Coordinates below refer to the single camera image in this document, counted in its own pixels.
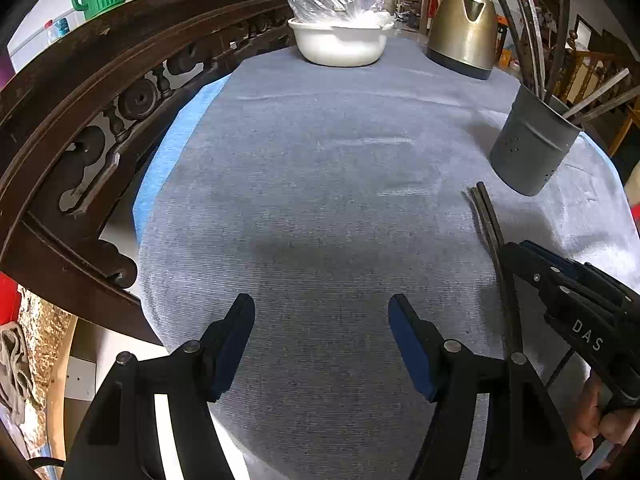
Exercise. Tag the person's right hand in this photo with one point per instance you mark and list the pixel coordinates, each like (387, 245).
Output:
(595, 420)

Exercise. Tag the blue cloth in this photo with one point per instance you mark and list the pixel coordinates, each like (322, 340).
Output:
(170, 145)

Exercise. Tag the clear plastic bottle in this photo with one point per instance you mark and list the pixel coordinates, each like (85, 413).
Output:
(57, 30)

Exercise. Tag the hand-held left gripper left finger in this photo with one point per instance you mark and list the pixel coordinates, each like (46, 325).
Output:
(232, 355)

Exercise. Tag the grey perforated utensil holder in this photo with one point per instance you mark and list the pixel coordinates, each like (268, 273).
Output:
(530, 150)

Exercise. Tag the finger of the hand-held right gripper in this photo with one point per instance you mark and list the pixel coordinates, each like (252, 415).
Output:
(545, 280)
(600, 282)

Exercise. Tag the grey table cloth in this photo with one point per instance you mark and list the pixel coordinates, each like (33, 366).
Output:
(325, 185)

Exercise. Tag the dark carved wooden chair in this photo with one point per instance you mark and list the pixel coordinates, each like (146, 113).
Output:
(75, 70)

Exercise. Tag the dark kettle base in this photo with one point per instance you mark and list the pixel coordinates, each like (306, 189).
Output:
(462, 67)

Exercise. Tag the white wall socket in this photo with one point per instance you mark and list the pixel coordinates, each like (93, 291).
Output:
(80, 380)

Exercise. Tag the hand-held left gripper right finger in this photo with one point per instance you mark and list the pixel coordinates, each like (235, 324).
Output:
(407, 345)

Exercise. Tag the golden electric kettle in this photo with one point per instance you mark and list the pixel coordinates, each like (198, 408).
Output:
(462, 25)

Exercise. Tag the orange box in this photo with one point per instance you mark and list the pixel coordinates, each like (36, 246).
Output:
(507, 42)

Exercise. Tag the crumpled grey cloth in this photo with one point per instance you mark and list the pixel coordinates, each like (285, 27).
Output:
(15, 370)

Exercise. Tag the clear plastic bag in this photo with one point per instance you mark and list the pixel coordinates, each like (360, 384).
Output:
(335, 0)

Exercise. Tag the white bowl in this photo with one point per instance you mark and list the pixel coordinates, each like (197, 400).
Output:
(340, 45)

